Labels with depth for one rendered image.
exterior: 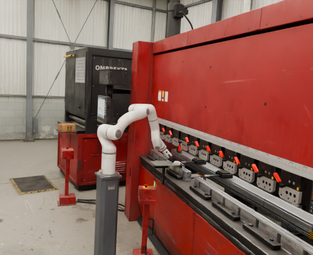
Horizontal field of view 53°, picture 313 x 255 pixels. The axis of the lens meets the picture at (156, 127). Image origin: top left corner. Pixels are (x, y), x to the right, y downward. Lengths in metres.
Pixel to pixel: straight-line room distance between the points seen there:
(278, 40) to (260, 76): 0.24
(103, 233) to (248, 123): 1.51
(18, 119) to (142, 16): 5.03
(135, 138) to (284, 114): 2.40
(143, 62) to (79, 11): 6.44
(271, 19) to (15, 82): 8.25
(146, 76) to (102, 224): 1.94
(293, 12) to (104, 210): 2.00
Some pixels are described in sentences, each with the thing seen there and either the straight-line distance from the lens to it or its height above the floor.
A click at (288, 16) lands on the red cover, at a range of 2.00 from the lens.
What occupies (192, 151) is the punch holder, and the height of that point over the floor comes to 1.20.
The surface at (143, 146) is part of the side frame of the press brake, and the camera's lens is 4.03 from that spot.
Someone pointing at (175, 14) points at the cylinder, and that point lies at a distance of 3.75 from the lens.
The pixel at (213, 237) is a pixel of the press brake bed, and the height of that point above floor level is 0.70.
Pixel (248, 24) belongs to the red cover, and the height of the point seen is 2.21.
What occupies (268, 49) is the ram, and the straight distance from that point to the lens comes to 2.11.
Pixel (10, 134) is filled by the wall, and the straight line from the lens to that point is 9.77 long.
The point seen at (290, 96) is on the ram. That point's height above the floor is 1.76.
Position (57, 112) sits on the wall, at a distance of 9.91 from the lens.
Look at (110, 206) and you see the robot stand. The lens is 2.77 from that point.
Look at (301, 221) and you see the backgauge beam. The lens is 2.31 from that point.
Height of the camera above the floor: 1.77
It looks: 7 degrees down
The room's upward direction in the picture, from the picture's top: 4 degrees clockwise
